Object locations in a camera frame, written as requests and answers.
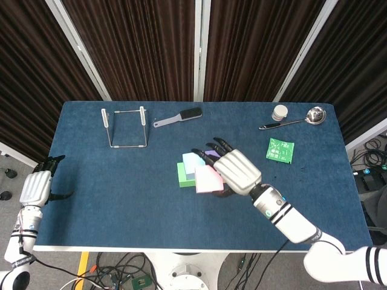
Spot white partition frame post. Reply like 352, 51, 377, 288
193, 0, 212, 102
272, 0, 339, 103
45, 0, 112, 102
345, 117, 387, 153
0, 141, 46, 173

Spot black floor cable bundle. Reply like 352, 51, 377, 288
87, 252, 158, 290
350, 135, 387, 172
223, 252, 264, 290

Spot green foil packet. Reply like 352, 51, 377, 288
265, 137, 295, 165

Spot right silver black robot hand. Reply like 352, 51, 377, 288
191, 137, 262, 199

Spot blue felt table cover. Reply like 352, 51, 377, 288
25, 100, 373, 251

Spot green circuit board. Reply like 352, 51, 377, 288
131, 275, 152, 290

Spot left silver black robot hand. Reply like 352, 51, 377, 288
19, 155, 76, 207

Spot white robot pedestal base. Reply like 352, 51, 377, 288
145, 252, 227, 290

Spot dark grey trouser leg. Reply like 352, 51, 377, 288
359, 184, 387, 245

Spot white pink cube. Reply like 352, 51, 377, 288
195, 165, 225, 194

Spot black power strip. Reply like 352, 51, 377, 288
352, 169, 380, 192

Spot dark brown pleated curtain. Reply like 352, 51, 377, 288
0, 0, 103, 166
281, 0, 387, 146
62, 0, 196, 102
204, 0, 326, 103

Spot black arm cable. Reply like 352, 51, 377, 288
241, 240, 291, 290
16, 238, 91, 277

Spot grey brush black bristles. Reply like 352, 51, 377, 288
152, 106, 203, 129

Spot light blue cube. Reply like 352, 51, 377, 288
181, 152, 206, 181

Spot small white jar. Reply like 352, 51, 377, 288
272, 105, 288, 121

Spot metal wire stand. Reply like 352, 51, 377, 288
100, 106, 149, 149

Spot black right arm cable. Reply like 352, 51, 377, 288
241, 240, 291, 290

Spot green cube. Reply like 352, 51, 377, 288
177, 162, 197, 188

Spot yellow floor tape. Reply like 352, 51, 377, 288
77, 252, 90, 279

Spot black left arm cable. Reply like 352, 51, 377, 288
16, 238, 91, 277

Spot white floor cable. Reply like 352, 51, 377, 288
60, 277, 106, 290

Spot steel ladle black handle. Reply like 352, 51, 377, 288
258, 106, 327, 131

